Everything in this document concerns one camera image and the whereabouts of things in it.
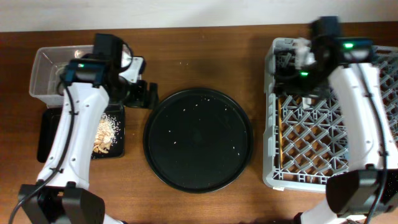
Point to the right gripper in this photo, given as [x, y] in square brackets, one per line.
[280, 84]

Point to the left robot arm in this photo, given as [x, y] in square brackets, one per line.
[60, 193]

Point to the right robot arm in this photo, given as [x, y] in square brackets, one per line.
[356, 195]

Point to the rice and mushroom scraps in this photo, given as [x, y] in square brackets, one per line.
[107, 134]

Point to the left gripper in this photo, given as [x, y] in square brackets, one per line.
[134, 99]

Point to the wooden chopstick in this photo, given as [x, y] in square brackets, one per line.
[280, 132]

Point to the grey dishwasher rack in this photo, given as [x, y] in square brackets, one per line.
[355, 126]

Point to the round black serving tray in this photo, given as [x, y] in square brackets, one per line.
[198, 140]

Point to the black rectangular tray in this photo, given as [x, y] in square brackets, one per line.
[49, 124]

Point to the clear plastic waste bin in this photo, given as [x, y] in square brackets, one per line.
[50, 63]

